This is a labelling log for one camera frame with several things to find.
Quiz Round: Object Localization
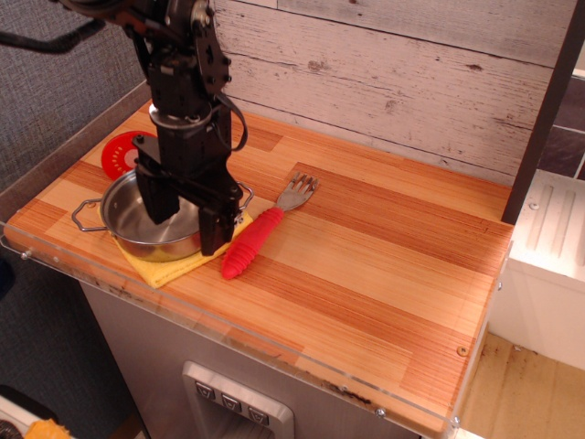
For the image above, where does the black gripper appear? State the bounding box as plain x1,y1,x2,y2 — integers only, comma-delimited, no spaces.
135,109,242,256

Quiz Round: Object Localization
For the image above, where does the stainless steel pot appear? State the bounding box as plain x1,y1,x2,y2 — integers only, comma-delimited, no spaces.
71,169,255,263

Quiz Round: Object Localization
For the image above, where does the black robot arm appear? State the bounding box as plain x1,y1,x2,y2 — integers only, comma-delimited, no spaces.
1,1,248,256

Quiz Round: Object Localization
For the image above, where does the yellow folded cloth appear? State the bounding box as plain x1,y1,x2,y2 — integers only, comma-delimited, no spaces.
113,213,253,289

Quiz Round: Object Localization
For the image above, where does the red toy tomato slice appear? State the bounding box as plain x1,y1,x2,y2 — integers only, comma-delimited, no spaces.
101,131,154,180

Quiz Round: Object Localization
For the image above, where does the grey toy fridge cabinet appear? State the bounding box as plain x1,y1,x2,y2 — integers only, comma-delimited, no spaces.
81,284,415,438

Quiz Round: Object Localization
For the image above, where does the clear acrylic edge guard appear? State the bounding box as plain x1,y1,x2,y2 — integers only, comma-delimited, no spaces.
5,214,511,438

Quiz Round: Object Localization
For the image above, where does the silver dispenser panel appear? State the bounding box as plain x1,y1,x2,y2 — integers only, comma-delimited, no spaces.
182,361,295,438

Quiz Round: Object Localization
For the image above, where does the red-handled metal fork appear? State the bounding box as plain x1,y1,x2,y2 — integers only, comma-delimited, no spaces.
221,172,319,280

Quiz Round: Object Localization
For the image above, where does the dark right cabinet post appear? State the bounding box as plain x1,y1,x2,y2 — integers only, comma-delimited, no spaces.
501,0,584,225

